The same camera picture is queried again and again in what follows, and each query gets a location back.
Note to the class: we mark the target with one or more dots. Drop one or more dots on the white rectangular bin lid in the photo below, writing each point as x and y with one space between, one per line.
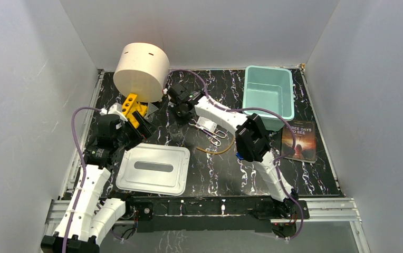
152 168

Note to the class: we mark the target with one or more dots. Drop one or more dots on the small clear glass beaker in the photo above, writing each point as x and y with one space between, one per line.
176 133

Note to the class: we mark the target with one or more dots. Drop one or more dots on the clear glass funnel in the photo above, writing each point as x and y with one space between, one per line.
151 109

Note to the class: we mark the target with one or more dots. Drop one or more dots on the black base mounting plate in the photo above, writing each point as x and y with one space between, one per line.
257 213

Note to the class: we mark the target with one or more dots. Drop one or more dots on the yellow test tube rack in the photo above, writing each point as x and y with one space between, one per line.
130 106

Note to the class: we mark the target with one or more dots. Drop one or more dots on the aluminium frame rail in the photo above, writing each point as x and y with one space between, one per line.
318 209

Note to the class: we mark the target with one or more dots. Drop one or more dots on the metal crucible tongs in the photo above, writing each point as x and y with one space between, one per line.
214 137

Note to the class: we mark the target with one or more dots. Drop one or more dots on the brown paperback book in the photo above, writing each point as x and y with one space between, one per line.
305 141

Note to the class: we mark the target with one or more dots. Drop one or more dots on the mint green plastic bin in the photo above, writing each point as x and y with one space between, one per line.
269 88

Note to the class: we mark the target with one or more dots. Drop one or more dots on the white paper packet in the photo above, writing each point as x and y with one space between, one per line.
206 123

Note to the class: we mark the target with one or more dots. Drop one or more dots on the beige cylindrical container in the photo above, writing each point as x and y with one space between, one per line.
142 70

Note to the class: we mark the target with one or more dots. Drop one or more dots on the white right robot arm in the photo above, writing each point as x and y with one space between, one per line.
251 138

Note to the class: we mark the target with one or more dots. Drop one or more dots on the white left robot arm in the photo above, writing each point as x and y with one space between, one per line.
82 228

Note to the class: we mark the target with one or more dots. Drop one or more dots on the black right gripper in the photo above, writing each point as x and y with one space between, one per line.
176 105

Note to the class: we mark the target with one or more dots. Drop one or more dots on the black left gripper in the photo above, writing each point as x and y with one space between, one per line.
140 122

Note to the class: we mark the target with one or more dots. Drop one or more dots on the blue capped clear tube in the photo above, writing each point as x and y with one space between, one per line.
239 156

